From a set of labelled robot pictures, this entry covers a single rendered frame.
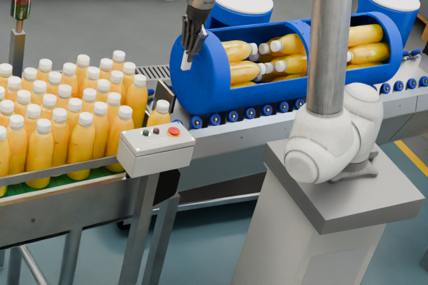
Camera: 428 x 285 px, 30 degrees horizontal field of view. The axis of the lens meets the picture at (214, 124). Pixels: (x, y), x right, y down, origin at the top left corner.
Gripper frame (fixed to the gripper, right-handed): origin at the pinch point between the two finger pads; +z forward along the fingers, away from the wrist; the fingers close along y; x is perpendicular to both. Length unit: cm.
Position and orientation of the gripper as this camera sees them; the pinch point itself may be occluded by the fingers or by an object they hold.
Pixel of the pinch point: (187, 60)
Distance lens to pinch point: 261.5
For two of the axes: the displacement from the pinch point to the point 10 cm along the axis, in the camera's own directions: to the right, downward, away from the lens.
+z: -2.1, 8.1, 5.5
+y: 5.2, 5.7, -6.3
